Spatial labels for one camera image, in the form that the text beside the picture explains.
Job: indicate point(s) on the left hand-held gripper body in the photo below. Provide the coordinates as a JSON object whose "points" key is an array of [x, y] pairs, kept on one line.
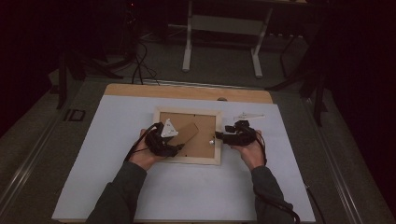
{"points": [[158, 140]]}

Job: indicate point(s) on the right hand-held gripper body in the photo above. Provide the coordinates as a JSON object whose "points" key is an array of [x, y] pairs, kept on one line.
{"points": [[243, 135]]}

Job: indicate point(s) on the brown cardboard frame stand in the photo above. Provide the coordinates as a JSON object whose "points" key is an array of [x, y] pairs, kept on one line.
{"points": [[186, 132]]}

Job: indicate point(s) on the wooden picture frame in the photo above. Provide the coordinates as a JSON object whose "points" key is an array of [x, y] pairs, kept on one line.
{"points": [[205, 124]]}

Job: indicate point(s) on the person's right hand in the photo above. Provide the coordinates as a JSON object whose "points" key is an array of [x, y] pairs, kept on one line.
{"points": [[253, 154]]}

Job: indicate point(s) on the person's left hand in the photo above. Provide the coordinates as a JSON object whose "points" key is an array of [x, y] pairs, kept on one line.
{"points": [[143, 157]]}

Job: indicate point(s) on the wooden table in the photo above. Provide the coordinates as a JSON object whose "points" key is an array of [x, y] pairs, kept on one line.
{"points": [[186, 91]]}

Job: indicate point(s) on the black floor socket box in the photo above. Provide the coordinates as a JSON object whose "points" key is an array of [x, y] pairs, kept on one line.
{"points": [[74, 115]]}

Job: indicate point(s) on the black tripod stand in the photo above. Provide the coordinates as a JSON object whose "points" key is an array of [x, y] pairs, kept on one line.
{"points": [[77, 68], [314, 84]]}

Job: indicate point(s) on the metal floor rail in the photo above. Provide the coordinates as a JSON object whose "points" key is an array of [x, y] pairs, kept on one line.
{"points": [[336, 165], [28, 168]]}

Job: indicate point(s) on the white metal desk frame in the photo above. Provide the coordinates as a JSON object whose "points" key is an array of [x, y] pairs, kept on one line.
{"points": [[224, 25]]}

